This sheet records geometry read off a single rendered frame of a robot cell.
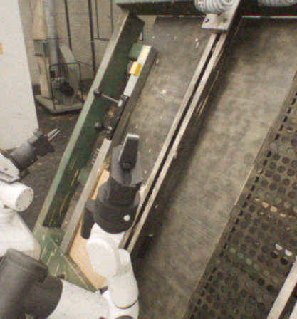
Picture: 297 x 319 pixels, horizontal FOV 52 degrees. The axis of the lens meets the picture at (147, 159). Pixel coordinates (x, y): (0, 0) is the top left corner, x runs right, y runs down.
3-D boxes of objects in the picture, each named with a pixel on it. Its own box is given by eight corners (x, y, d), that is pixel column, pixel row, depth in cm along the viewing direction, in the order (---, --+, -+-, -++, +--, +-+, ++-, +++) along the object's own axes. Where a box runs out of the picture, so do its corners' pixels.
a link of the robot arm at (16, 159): (12, 146, 125) (-12, 164, 122) (18, 152, 117) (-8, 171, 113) (30, 166, 131) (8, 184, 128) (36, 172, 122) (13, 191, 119)
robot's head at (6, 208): (10, 222, 77) (18, 190, 75) (-20, 206, 79) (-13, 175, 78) (28, 215, 83) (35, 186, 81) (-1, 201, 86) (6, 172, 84)
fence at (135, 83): (67, 247, 138) (59, 247, 135) (149, 49, 130) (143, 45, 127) (71, 253, 135) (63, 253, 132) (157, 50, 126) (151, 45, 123)
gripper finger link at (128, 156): (142, 137, 54) (134, 164, 57) (124, 134, 53) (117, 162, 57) (142, 142, 52) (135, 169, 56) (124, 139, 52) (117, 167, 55)
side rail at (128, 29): (55, 221, 160) (36, 220, 152) (138, 22, 150) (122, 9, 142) (60, 227, 156) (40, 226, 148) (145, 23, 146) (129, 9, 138)
